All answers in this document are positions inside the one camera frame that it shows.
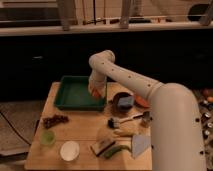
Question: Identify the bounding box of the black floor cable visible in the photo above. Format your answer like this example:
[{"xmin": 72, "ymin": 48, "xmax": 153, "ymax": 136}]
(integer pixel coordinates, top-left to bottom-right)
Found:
[{"xmin": 0, "ymin": 110, "xmax": 33, "ymax": 147}]

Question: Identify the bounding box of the yellow banana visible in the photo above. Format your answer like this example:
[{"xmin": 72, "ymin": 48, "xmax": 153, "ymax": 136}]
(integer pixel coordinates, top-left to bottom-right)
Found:
[{"xmin": 113, "ymin": 129, "xmax": 134, "ymax": 137}]

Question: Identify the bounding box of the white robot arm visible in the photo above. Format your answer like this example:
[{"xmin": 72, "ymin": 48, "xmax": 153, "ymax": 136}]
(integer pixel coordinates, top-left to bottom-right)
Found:
[{"xmin": 89, "ymin": 50, "xmax": 207, "ymax": 171}]

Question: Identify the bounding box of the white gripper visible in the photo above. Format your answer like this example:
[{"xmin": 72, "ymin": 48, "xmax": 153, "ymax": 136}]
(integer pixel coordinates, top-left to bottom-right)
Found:
[{"xmin": 88, "ymin": 77, "xmax": 106, "ymax": 94}]

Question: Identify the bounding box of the orange bowl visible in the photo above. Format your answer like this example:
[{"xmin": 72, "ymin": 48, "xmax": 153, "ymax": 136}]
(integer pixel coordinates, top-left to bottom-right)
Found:
[{"xmin": 135, "ymin": 96, "xmax": 149, "ymax": 108}]

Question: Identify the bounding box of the blue grey cloth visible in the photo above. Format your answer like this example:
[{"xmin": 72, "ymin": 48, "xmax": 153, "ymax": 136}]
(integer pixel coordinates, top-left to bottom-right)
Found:
[{"xmin": 132, "ymin": 134, "xmax": 151, "ymax": 159}]

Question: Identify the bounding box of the white bowl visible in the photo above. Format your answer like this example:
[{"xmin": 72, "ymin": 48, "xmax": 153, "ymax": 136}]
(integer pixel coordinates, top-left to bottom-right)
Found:
[{"xmin": 60, "ymin": 141, "xmax": 80, "ymax": 162}]

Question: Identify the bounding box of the red apple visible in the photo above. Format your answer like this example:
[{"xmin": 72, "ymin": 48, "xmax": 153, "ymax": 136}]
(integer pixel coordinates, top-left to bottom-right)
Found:
[{"xmin": 92, "ymin": 89, "xmax": 101, "ymax": 99}]

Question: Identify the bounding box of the blue sponge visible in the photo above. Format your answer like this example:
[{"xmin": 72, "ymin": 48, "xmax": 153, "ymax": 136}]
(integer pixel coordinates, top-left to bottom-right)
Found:
[{"xmin": 118, "ymin": 96, "xmax": 134, "ymax": 108}]

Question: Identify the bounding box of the green cucumber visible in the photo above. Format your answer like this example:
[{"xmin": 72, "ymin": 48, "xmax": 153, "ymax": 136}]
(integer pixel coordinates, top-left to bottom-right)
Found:
[{"xmin": 104, "ymin": 145, "xmax": 131, "ymax": 159}]

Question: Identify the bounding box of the green plastic tray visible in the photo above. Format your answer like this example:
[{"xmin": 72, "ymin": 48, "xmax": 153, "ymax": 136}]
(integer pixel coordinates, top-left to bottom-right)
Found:
[{"xmin": 54, "ymin": 76, "xmax": 107, "ymax": 111}]

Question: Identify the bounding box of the dark brown bowl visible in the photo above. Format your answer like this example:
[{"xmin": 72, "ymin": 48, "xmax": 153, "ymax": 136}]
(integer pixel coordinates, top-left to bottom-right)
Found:
[{"xmin": 111, "ymin": 92, "xmax": 133, "ymax": 113}]

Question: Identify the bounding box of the metal measuring cup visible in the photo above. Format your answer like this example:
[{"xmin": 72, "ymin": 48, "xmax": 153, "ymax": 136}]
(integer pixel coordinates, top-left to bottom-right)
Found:
[{"xmin": 141, "ymin": 111, "xmax": 151, "ymax": 128}]

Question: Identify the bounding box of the bunch of dark grapes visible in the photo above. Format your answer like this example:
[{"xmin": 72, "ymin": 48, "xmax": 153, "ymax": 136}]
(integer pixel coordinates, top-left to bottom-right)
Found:
[{"xmin": 43, "ymin": 115, "xmax": 69, "ymax": 129}]

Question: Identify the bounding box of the green cup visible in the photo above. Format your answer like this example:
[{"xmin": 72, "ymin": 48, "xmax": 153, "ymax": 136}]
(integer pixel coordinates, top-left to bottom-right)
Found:
[{"xmin": 40, "ymin": 130, "xmax": 55, "ymax": 146}]

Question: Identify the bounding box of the spice jar rack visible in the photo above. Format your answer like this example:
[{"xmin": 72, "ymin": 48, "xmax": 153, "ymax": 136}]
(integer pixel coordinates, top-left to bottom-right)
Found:
[{"xmin": 196, "ymin": 88, "xmax": 213, "ymax": 161}]

